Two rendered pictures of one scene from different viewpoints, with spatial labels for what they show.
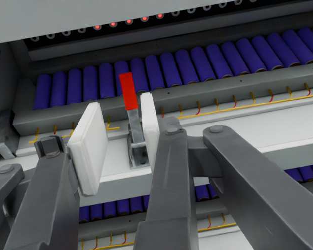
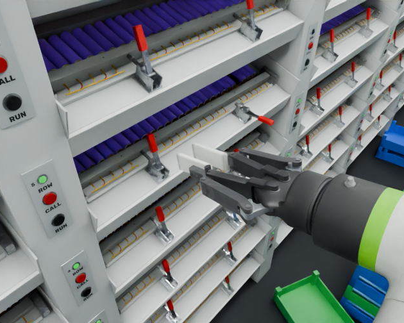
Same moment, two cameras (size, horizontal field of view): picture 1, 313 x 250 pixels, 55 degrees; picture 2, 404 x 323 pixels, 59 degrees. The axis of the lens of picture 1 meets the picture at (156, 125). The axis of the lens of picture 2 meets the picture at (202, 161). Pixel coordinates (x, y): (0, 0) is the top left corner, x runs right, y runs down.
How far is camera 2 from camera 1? 0.45 m
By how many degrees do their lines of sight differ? 40
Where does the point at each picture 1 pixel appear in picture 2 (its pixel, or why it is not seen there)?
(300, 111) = (213, 128)
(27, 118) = (84, 178)
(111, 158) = (145, 182)
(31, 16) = (127, 121)
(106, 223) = (120, 232)
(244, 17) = not seen: hidden behind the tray
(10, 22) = (118, 126)
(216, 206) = (176, 193)
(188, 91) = (164, 132)
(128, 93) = (153, 144)
